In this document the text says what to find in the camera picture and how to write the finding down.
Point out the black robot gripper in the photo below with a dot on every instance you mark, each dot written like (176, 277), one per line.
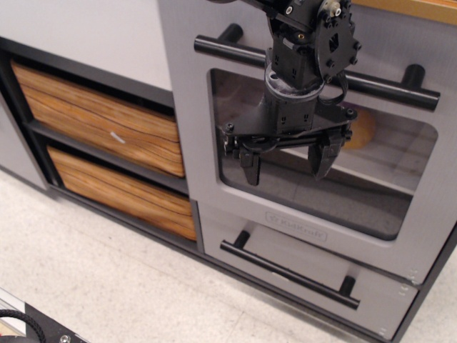
(251, 126)

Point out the black oven door handle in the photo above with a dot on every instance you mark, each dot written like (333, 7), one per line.
(408, 92)

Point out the grey oven door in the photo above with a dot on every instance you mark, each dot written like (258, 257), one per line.
(353, 218)

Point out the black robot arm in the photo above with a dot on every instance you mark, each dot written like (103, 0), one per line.
(304, 85)

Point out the white oven rack tray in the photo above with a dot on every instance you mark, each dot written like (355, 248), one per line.
(396, 157)

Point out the purple toy eggplant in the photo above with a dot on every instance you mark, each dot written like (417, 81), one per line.
(348, 105)

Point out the toy chicken drumstick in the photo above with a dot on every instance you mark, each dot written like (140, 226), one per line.
(363, 130)

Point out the lower wood-pattern storage bin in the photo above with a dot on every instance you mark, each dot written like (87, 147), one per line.
(154, 205)

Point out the wood-pattern storage bin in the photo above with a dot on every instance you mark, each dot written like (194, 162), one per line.
(137, 134)
(154, 205)

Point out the upper wood-pattern storage bin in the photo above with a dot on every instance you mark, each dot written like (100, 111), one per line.
(137, 134)

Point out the grey bottom drawer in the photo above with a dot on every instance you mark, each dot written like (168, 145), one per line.
(384, 302)

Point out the dark grey toy kitchen cabinet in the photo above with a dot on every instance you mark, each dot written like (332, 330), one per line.
(162, 101)

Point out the white cabinet panel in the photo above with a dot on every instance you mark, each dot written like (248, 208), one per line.
(121, 37)

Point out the wooden countertop edge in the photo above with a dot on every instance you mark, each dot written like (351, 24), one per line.
(439, 10)

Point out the black drawer handle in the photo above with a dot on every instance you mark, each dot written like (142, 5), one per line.
(341, 295)

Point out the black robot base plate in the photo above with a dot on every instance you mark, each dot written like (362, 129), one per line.
(53, 330)

